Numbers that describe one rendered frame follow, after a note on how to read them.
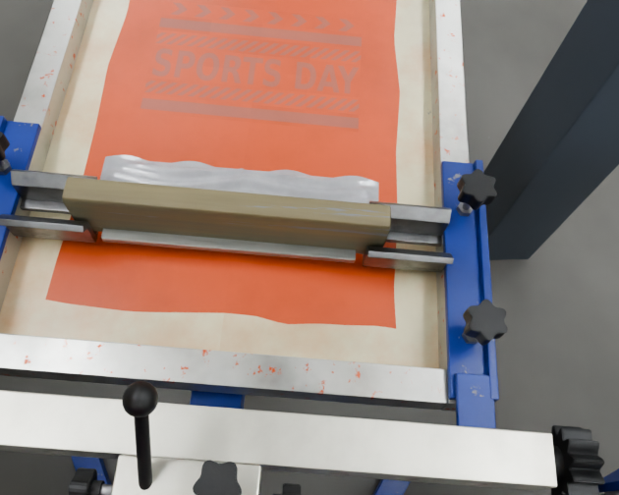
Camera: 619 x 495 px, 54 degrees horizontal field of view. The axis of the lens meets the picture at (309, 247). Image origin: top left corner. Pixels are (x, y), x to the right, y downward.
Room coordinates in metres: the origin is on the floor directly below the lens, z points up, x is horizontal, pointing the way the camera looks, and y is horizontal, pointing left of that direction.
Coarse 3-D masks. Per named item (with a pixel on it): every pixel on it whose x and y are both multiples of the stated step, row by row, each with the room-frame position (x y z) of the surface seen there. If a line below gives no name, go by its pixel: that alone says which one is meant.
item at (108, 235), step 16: (112, 240) 0.28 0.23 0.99; (128, 240) 0.28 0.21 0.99; (144, 240) 0.28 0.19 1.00; (160, 240) 0.29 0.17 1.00; (176, 240) 0.29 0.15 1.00; (192, 240) 0.29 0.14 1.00; (208, 240) 0.30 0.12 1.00; (224, 240) 0.30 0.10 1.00; (288, 256) 0.29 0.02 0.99; (304, 256) 0.30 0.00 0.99; (320, 256) 0.30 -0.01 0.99; (336, 256) 0.30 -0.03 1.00; (352, 256) 0.30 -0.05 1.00
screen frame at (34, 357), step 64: (64, 0) 0.63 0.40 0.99; (448, 0) 0.75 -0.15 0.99; (64, 64) 0.53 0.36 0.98; (448, 64) 0.62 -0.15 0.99; (448, 128) 0.51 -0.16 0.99; (128, 384) 0.13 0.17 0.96; (192, 384) 0.13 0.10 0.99; (256, 384) 0.14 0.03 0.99; (320, 384) 0.15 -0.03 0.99; (384, 384) 0.16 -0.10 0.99
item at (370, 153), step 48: (288, 0) 0.74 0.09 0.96; (336, 0) 0.75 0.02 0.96; (384, 0) 0.77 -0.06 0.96; (384, 48) 0.67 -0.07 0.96; (384, 96) 0.58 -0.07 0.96; (288, 144) 0.47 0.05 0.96; (336, 144) 0.49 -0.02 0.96; (384, 144) 0.50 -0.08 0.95; (384, 192) 0.42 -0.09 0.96; (240, 288) 0.26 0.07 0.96; (288, 288) 0.27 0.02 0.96; (336, 288) 0.28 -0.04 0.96; (384, 288) 0.29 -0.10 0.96
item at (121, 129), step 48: (144, 0) 0.69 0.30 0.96; (192, 0) 0.71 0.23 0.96; (240, 0) 0.72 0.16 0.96; (144, 48) 0.60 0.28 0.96; (96, 144) 0.43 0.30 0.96; (144, 144) 0.44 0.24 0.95; (192, 144) 0.45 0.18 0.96; (240, 144) 0.46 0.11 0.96; (96, 240) 0.29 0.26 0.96; (48, 288) 0.22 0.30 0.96; (96, 288) 0.23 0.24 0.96; (144, 288) 0.24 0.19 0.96; (192, 288) 0.25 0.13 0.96
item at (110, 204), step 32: (64, 192) 0.30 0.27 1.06; (96, 192) 0.30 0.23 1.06; (128, 192) 0.31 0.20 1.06; (160, 192) 0.31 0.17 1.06; (192, 192) 0.32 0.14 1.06; (224, 192) 0.33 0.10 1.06; (96, 224) 0.29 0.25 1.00; (128, 224) 0.29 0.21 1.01; (160, 224) 0.30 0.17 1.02; (192, 224) 0.30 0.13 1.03; (224, 224) 0.30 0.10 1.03; (256, 224) 0.30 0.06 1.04; (288, 224) 0.31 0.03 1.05; (320, 224) 0.31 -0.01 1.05; (352, 224) 0.31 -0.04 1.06; (384, 224) 0.32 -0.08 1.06
